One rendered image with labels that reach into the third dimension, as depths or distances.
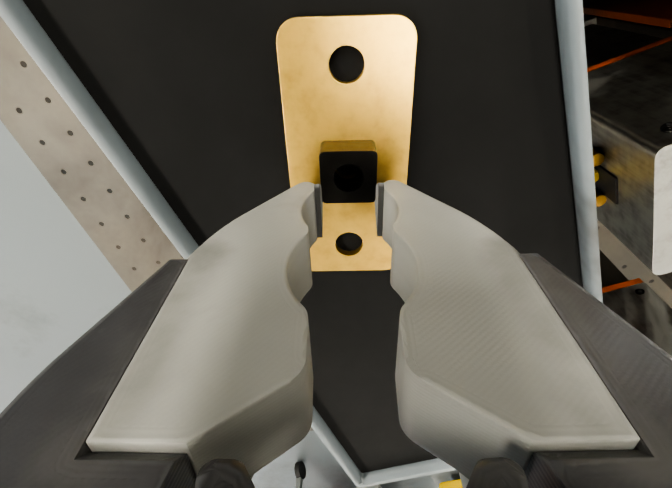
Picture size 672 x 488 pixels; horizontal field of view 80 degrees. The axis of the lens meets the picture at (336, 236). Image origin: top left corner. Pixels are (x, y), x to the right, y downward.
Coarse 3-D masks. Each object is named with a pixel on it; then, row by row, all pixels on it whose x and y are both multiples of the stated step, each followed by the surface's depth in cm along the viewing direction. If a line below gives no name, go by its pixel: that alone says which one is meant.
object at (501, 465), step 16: (208, 464) 5; (224, 464) 5; (240, 464) 5; (480, 464) 5; (496, 464) 5; (512, 464) 5; (208, 480) 4; (224, 480) 4; (240, 480) 4; (480, 480) 4; (496, 480) 4; (512, 480) 4
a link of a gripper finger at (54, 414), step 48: (144, 288) 7; (96, 336) 6; (144, 336) 6; (48, 384) 6; (96, 384) 6; (0, 432) 5; (48, 432) 5; (0, 480) 5; (48, 480) 5; (96, 480) 5; (144, 480) 5; (192, 480) 5
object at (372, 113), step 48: (288, 48) 11; (336, 48) 11; (384, 48) 11; (288, 96) 12; (336, 96) 12; (384, 96) 12; (288, 144) 12; (336, 144) 12; (384, 144) 12; (336, 192) 12
